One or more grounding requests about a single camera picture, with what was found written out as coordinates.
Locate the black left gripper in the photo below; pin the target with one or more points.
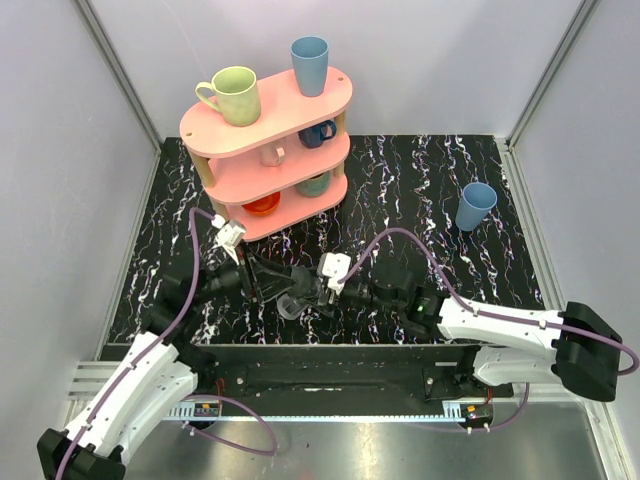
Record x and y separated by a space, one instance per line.
249 278

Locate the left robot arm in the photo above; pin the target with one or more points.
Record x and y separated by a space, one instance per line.
87 453

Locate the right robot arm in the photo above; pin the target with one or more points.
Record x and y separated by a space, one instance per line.
573 346

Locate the orange bowl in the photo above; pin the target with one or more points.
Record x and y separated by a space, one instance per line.
263 206

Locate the teal speckled cup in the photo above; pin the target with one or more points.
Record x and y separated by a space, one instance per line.
314 186

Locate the pink three-tier shelf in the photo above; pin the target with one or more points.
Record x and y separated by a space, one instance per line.
281 170

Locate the pink mug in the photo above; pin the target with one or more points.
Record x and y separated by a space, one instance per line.
272 155

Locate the dark blue mug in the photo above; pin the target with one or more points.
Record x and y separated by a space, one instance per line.
314 136

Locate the blue tumbler on table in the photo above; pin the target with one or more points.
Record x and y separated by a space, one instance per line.
476 201

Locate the green mug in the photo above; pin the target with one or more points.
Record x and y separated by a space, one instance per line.
233 93

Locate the blue tumbler on shelf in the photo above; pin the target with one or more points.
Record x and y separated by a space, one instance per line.
309 57

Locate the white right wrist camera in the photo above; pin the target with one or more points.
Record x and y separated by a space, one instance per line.
332 268

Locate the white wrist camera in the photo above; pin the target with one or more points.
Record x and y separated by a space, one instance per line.
332 268
228 236

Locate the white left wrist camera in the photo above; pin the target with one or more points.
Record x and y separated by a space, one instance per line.
228 236

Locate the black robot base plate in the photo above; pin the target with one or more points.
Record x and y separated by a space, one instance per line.
431 372

